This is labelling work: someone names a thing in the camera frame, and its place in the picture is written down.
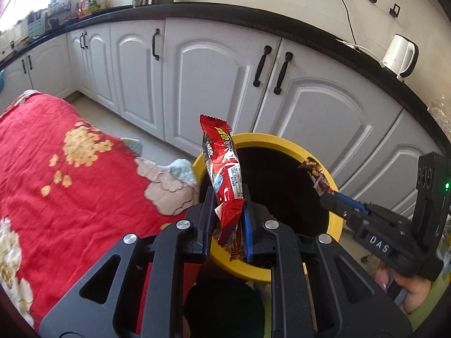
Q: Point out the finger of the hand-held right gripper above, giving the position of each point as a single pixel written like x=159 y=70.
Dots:
x=338 y=206
x=352 y=203

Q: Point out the clear plastic bag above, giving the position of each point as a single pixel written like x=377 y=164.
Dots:
x=440 y=112
x=445 y=246

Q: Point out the group of condiment bottles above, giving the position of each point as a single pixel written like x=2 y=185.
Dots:
x=90 y=6

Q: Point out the yellow rimmed bin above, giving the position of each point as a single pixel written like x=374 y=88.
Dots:
x=267 y=138

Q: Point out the red snack wrapper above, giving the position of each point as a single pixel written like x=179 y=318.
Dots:
x=222 y=169

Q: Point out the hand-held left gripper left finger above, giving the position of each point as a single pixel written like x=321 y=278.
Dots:
x=206 y=232

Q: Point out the teal dish rack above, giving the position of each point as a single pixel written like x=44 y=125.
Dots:
x=37 y=26

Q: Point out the green cloth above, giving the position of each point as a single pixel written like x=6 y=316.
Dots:
x=433 y=306

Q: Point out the blue hanging basket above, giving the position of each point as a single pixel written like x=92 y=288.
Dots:
x=2 y=80

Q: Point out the brown snack wrapper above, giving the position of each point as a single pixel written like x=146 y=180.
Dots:
x=315 y=176

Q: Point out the person's right hand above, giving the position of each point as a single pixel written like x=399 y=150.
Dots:
x=417 y=294

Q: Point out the orange striped wrapper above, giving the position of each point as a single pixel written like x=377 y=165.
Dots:
x=236 y=251

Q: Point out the red floral blanket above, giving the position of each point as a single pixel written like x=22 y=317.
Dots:
x=70 y=200

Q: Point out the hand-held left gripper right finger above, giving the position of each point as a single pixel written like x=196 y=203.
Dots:
x=247 y=239

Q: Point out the white lower kitchen cabinets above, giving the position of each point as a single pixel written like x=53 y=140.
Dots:
x=208 y=88

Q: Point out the black countertop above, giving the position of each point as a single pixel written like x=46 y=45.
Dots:
x=211 y=10

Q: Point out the light blue dotted cloth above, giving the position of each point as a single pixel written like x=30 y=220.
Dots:
x=183 y=170

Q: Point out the white electric kettle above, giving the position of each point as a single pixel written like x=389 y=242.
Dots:
x=396 y=54

